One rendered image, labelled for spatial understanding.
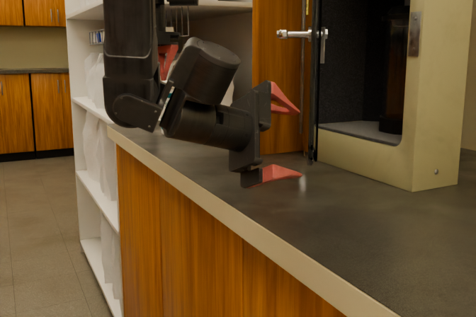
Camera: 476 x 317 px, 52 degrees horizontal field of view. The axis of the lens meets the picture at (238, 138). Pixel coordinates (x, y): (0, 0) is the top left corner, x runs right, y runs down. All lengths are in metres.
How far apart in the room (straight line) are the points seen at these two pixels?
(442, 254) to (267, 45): 0.63
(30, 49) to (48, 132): 1.06
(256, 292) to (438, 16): 0.52
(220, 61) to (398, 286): 0.31
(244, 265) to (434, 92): 0.42
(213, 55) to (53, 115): 5.12
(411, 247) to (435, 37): 0.37
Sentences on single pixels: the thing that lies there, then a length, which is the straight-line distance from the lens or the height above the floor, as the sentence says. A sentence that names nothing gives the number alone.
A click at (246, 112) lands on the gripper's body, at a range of 0.65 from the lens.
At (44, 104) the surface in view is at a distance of 5.62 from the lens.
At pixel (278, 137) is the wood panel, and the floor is 0.98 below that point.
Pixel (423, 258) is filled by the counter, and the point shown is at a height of 0.94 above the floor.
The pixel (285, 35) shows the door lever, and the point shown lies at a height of 1.20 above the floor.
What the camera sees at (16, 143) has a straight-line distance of 5.66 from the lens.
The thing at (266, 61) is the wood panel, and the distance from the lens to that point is 1.08.
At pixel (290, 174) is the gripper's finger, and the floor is 1.01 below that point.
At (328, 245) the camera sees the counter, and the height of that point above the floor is 0.94.
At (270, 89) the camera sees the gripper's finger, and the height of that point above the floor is 1.12.
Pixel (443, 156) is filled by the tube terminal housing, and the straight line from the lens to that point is 0.90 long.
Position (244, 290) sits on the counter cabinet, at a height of 0.79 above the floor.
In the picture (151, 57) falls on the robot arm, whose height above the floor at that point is 1.17.
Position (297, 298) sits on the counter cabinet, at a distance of 0.69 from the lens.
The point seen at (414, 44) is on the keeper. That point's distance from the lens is 0.84.
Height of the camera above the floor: 1.17
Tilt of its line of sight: 10 degrees down
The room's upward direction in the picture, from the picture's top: straight up
